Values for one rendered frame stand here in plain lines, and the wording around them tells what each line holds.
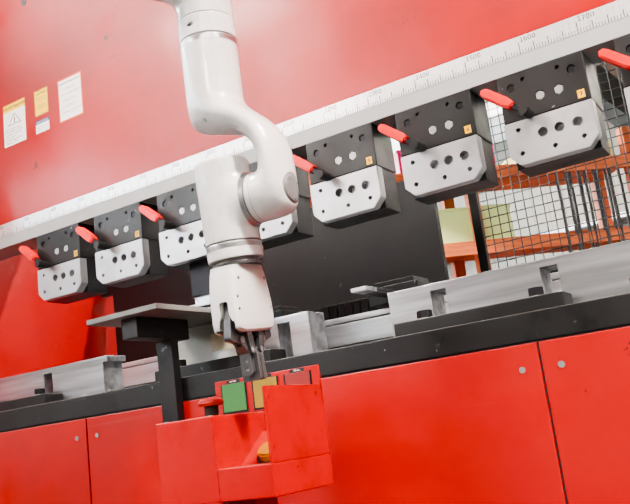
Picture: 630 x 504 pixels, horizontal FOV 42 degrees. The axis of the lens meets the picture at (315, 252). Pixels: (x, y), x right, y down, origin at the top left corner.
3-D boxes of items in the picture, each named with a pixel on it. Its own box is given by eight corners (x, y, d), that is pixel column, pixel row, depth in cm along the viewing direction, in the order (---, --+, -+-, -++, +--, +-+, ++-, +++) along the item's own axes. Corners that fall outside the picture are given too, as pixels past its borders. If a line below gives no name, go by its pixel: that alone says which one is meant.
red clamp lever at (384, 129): (378, 120, 150) (420, 141, 145) (388, 126, 154) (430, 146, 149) (373, 129, 151) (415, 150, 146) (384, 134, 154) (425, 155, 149)
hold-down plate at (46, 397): (-37, 421, 204) (-37, 409, 204) (-18, 420, 208) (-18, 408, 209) (45, 406, 189) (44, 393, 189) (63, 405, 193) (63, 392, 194)
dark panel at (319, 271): (121, 404, 256) (110, 266, 265) (125, 404, 258) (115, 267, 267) (457, 345, 199) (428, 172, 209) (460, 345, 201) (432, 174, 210)
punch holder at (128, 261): (96, 285, 190) (91, 217, 194) (123, 288, 197) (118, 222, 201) (144, 272, 183) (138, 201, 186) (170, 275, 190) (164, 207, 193)
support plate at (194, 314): (86, 325, 157) (86, 320, 157) (179, 330, 179) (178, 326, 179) (156, 308, 148) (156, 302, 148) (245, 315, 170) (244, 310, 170)
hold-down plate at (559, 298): (395, 341, 143) (392, 324, 144) (409, 341, 148) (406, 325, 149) (566, 309, 128) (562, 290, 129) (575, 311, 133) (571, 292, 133)
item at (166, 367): (129, 436, 150) (120, 319, 155) (182, 430, 163) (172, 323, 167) (145, 433, 148) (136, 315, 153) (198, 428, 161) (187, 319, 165)
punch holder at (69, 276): (38, 302, 200) (35, 236, 204) (66, 304, 207) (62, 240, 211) (81, 289, 193) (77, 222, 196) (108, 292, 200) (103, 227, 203)
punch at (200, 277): (193, 306, 178) (189, 264, 180) (199, 307, 180) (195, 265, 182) (229, 298, 173) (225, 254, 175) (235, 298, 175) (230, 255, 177)
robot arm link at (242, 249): (229, 252, 130) (232, 270, 129) (194, 249, 122) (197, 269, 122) (273, 240, 126) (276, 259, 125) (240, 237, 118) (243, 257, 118)
